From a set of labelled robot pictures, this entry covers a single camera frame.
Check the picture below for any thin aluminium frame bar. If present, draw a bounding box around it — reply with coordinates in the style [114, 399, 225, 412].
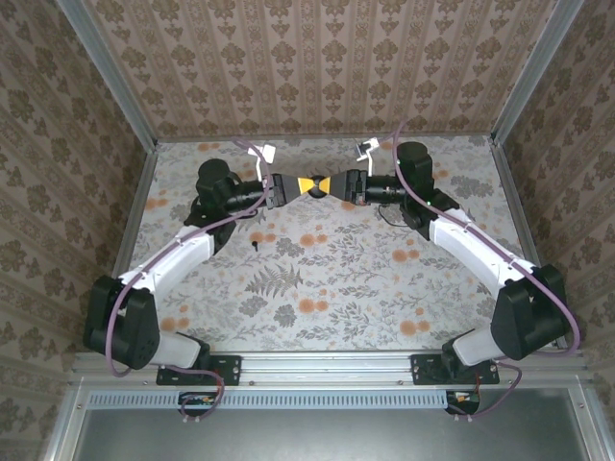
[154, 130, 497, 144]

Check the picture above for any thin black wire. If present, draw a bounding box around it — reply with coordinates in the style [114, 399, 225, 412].
[376, 204, 410, 228]

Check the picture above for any metal sheet panel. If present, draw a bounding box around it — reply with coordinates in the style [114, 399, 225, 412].
[71, 407, 595, 461]

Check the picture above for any aluminium table side rail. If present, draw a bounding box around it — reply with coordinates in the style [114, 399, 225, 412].
[490, 141, 583, 352]
[88, 141, 160, 352]

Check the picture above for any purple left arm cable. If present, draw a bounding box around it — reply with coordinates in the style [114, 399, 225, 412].
[106, 136, 273, 424]

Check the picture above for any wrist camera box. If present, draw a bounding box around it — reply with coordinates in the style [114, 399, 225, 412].
[244, 142, 278, 183]
[353, 137, 381, 177]

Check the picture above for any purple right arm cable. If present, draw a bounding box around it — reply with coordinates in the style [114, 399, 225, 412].
[379, 119, 581, 424]

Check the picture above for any grey slotted cable duct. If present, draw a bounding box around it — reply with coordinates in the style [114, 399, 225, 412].
[88, 389, 447, 411]

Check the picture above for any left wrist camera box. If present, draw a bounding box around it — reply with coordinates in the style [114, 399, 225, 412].
[244, 142, 278, 183]

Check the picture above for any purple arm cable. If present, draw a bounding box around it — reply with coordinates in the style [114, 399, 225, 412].
[379, 119, 581, 424]
[106, 136, 273, 424]

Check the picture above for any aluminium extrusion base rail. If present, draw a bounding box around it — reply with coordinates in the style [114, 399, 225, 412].
[71, 350, 590, 388]

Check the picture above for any small black electronics box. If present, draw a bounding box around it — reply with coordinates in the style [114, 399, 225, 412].
[445, 389, 482, 416]
[178, 391, 219, 418]

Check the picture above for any aluminium frame post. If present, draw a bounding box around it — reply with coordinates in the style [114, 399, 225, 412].
[490, 0, 586, 146]
[55, 0, 160, 153]

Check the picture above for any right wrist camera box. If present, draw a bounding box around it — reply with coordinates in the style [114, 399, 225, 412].
[353, 137, 381, 177]

